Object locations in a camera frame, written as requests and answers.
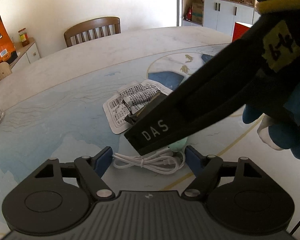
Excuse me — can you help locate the black snack packet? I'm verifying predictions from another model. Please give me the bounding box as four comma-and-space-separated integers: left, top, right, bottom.
124, 92, 167, 125

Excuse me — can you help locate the blue white gloved hand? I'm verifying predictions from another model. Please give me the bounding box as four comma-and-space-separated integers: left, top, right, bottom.
257, 85, 300, 160

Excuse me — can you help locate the mint green cloth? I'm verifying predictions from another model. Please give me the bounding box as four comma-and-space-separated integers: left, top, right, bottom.
168, 137, 188, 152

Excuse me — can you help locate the red cardboard box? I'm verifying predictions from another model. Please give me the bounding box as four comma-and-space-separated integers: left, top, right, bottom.
232, 22, 253, 42

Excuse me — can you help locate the white printed sachet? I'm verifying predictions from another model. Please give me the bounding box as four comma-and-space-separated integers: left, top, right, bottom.
103, 80, 172, 134

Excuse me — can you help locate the white side cabinet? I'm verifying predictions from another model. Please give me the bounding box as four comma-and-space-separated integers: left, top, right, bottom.
10, 37, 40, 72

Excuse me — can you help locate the brown wooden chair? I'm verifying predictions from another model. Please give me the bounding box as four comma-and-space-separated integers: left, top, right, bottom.
64, 16, 121, 47

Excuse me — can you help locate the red lidded jar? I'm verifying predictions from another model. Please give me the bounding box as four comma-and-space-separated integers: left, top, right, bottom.
18, 28, 30, 47

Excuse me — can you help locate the orange snack bag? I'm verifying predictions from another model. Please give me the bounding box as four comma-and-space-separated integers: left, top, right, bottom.
0, 15, 18, 68

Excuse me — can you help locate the white coiled cable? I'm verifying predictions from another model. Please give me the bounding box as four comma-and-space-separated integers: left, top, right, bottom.
111, 147, 186, 176

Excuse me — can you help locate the grey wall cabinet unit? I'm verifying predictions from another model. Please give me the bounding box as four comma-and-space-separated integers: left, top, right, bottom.
178, 0, 260, 36

